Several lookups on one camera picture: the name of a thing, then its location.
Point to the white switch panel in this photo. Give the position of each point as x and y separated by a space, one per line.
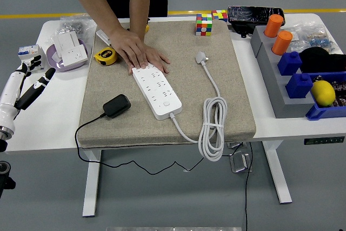
66 41

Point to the grey stepped peg base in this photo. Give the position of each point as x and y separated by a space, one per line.
270 74

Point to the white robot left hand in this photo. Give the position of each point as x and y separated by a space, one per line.
10 87

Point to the clear bag of parts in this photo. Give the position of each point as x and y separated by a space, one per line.
311 36

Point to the small colourful puzzle cube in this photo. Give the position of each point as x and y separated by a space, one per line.
220 14

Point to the white power strip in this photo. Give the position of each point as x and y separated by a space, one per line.
162 101

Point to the clear acrylic stand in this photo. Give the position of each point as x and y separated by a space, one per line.
233 145
239 160

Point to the blue plastic bin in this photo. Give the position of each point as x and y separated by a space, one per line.
319 112

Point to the yellow tape measure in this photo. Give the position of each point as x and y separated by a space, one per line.
105 55

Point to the large colourful puzzle cube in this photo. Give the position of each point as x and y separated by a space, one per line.
204 25

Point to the clear bag of screws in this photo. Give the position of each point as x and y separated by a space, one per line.
71 26

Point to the blue peg block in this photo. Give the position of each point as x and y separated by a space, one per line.
298 86
289 63

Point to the yellow lemon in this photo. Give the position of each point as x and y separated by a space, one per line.
323 93

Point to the black power adapter plug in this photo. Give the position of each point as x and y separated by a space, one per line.
116 105

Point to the small yellow object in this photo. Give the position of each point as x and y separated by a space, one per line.
147 28

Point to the purple bowl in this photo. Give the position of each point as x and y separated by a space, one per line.
54 65

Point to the white wall socket panel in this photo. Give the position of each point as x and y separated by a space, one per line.
74 55

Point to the orange cylinder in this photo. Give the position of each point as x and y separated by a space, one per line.
281 43
273 25

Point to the black film-wrapped box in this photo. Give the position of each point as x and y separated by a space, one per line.
243 14

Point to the table height control panel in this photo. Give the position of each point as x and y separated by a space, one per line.
324 140

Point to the person's right hand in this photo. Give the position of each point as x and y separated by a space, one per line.
127 44

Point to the white circuit breaker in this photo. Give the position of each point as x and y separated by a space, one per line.
27 51

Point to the grey-brown table mat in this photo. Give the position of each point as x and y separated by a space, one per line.
183 85

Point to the white table leg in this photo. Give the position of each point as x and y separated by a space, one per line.
278 177
92 187

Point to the person's left hand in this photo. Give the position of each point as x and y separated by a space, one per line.
158 59

